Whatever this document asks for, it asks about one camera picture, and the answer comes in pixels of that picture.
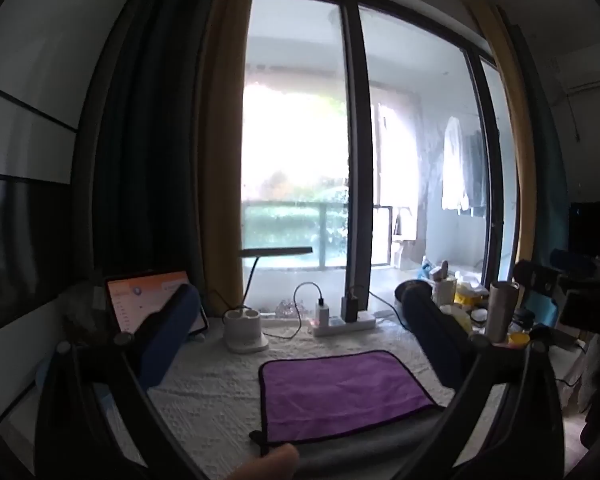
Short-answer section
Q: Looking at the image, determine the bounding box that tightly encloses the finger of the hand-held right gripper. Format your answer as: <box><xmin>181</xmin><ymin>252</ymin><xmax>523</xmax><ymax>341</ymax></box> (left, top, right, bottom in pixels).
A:
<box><xmin>512</xmin><ymin>259</ymin><xmax>563</xmax><ymax>291</ymax></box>
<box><xmin>550</xmin><ymin>248</ymin><xmax>600</xmax><ymax>275</ymax></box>

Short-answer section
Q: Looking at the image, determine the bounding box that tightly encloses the person's left hand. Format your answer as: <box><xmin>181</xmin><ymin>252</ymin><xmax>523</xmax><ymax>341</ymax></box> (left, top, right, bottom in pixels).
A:
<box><xmin>200</xmin><ymin>444</ymin><xmax>301</xmax><ymax>480</ymax></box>

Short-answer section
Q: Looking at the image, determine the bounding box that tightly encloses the dark sliding door frame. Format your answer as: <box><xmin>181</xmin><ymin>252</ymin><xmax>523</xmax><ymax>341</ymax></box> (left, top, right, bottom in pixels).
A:
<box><xmin>240</xmin><ymin>0</ymin><xmax>503</xmax><ymax>321</ymax></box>

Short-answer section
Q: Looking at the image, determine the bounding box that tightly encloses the teal curtain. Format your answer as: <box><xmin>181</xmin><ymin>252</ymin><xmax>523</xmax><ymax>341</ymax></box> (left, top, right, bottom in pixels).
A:
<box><xmin>500</xmin><ymin>10</ymin><xmax>570</xmax><ymax>333</ymax></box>

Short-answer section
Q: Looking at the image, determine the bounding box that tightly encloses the black wall screen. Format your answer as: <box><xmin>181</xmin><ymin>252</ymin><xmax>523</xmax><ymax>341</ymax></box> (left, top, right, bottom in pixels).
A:
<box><xmin>0</xmin><ymin>171</ymin><xmax>77</xmax><ymax>342</ymax></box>

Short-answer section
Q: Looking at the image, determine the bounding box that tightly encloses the black cable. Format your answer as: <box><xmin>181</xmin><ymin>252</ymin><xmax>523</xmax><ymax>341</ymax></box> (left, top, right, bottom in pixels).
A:
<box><xmin>367</xmin><ymin>289</ymin><xmax>417</xmax><ymax>332</ymax></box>

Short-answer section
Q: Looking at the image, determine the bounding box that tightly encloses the white air conditioner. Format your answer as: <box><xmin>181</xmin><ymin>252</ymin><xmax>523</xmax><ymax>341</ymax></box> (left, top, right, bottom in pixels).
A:
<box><xmin>549</xmin><ymin>44</ymin><xmax>600</xmax><ymax>95</ymax></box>

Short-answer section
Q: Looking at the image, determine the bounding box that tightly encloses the yellow curtain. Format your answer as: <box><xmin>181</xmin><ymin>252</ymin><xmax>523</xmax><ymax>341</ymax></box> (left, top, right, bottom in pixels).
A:
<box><xmin>467</xmin><ymin>0</ymin><xmax>525</xmax><ymax>283</ymax></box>
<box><xmin>196</xmin><ymin>0</ymin><xmax>259</xmax><ymax>313</ymax></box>

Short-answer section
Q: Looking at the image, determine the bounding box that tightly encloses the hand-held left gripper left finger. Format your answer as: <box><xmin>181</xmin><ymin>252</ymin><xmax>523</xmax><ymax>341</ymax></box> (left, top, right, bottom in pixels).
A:
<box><xmin>34</xmin><ymin>282</ymin><xmax>211</xmax><ymax>480</ymax></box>

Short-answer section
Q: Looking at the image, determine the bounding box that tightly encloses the purple towel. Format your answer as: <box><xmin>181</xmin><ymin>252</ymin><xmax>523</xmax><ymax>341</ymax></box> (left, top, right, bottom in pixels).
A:
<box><xmin>249</xmin><ymin>350</ymin><xmax>446</xmax><ymax>457</ymax></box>

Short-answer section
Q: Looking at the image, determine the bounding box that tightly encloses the white container with items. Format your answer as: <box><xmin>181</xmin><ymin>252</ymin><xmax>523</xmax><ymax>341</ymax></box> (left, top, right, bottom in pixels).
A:
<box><xmin>431</xmin><ymin>260</ymin><xmax>459</xmax><ymax>307</ymax></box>

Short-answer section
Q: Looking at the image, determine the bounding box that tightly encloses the dark green curtain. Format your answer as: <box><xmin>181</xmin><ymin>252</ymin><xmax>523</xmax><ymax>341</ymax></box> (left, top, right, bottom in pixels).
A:
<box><xmin>71</xmin><ymin>0</ymin><xmax>217</xmax><ymax>306</ymax></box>

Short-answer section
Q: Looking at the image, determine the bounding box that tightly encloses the black charger plug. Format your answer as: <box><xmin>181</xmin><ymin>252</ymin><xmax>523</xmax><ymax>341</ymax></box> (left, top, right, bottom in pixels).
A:
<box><xmin>341</xmin><ymin>287</ymin><xmax>361</xmax><ymax>322</ymax></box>

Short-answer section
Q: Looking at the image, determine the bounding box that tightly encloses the tablet with orange screen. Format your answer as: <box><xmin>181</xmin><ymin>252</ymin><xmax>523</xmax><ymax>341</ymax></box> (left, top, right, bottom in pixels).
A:
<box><xmin>104</xmin><ymin>270</ymin><xmax>211</xmax><ymax>336</ymax></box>

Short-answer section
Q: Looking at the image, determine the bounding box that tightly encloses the white lace tablecloth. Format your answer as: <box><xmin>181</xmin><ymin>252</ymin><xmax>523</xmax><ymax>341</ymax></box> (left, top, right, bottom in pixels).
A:
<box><xmin>94</xmin><ymin>310</ymin><xmax>512</xmax><ymax>480</ymax></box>

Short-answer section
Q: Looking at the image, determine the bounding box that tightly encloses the hanging dark garment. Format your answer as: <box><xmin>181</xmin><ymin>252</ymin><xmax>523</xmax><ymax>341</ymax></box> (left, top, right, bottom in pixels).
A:
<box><xmin>463</xmin><ymin>130</ymin><xmax>489</xmax><ymax>209</ymax></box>

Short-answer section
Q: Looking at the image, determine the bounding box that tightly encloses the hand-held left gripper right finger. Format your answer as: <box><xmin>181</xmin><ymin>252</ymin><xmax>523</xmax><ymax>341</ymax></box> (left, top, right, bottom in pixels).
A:
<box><xmin>395</xmin><ymin>282</ymin><xmax>566</xmax><ymax>480</ymax></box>

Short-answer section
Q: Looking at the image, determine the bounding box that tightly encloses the grey towel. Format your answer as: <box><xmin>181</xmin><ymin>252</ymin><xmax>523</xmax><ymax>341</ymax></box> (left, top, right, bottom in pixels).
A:
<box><xmin>280</xmin><ymin>405</ymin><xmax>458</xmax><ymax>480</ymax></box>

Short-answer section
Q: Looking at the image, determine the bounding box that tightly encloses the steel tumbler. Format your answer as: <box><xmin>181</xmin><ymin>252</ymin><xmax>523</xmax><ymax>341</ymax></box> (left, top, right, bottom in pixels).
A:
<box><xmin>485</xmin><ymin>281</ymin><xmax>521</xmax><ymax>344</ymax></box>

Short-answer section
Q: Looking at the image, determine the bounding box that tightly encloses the white desk lamp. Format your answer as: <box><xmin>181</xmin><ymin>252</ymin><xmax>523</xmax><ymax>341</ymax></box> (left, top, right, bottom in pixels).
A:
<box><xmin>223</xmin><ymin>246</ymin><xmax>314</xmax><ymax>354</ymax></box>

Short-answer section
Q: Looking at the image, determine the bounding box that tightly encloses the yellow packet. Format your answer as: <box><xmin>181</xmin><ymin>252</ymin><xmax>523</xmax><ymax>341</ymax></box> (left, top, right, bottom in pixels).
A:
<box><xmin>452</xmin><ymin>282</ymin><xmax>487</xmax><ymax>307</ymax></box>

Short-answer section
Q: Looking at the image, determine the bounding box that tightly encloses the white power strip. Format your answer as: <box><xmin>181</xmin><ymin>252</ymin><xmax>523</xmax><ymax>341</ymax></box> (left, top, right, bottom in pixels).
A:
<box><xmin>308</xmin><ymin>310</ymin><xmax>378</xmax><ymax>337</ymax></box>

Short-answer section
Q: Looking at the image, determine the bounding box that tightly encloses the hanging white garment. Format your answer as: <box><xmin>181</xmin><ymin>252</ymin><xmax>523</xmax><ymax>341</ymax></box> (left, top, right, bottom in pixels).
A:
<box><xmin>440</xmin><ymin>116</ymin><xmax>471</xmax><ymax>212</ymax></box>

